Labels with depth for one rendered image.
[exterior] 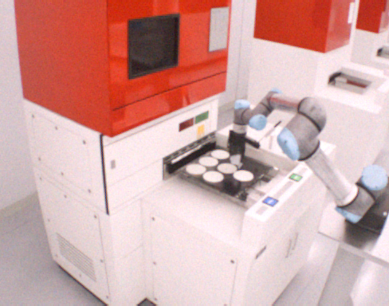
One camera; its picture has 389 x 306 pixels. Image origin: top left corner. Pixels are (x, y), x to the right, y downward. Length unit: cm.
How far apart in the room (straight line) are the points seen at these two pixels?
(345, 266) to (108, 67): 146
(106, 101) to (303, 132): 74
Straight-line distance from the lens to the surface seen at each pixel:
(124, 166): 171
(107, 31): 140
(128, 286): 216
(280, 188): 177
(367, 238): 184
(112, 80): 145
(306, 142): 140
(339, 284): 212
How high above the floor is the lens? 188
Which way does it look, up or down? 28 degrees down
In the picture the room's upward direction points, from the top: 3 degrees clockwise
